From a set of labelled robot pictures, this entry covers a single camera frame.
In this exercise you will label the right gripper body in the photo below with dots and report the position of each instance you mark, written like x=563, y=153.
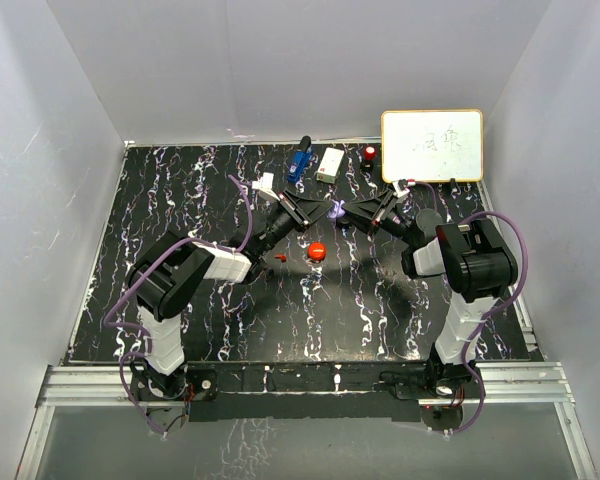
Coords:
x=393, y=220

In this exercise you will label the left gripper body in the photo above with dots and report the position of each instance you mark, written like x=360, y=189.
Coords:
x=289, y=217

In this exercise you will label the purple earbud case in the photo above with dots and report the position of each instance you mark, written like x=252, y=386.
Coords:
x=337, y=212

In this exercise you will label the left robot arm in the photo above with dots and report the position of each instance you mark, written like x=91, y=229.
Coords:
x=166, y=278

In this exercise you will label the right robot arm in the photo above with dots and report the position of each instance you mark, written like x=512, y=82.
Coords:
x=475, y=260

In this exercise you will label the orange earbud case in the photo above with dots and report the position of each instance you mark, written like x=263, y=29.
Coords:
x=316, y=251

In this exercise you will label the white box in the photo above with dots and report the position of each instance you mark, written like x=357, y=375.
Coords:
x=329, y=166

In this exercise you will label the red black button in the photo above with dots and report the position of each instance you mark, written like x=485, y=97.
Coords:
x=369, y=156

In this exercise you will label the blue black tool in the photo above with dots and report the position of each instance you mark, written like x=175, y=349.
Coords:
x=300, y=159

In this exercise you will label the white whiteboard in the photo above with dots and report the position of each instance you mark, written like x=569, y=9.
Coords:
x=433, y=146

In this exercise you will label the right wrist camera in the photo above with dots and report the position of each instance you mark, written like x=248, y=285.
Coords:
x=402, y=189

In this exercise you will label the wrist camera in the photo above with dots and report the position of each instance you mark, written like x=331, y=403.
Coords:
x=402, y=189
x=264, y=188

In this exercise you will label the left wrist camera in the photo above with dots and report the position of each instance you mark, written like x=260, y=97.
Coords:
x=264, y=188

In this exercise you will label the aluminium rail frame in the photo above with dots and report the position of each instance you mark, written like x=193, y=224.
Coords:
x=310, y=422

